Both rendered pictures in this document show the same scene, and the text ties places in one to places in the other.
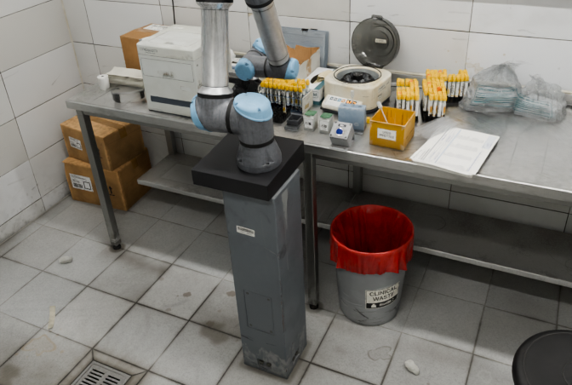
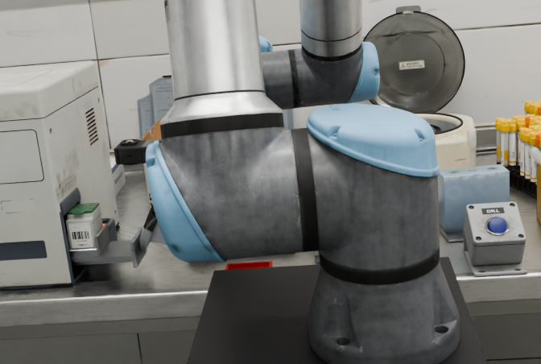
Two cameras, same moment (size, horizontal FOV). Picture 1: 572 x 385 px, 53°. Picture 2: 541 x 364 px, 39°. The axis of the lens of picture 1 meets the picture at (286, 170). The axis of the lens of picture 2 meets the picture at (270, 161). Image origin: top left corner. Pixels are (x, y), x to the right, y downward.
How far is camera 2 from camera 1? 1.27 m
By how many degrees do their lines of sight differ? 26
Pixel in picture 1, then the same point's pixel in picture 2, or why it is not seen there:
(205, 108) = (216, 169)
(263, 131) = (431, 213)
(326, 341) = not seen: outside the picture
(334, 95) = not seen: hidden behind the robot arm
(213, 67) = (225, 23)
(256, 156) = (413, 308)
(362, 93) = (452, 152)
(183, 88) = (10, 204)
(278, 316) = not seen: outside the picture
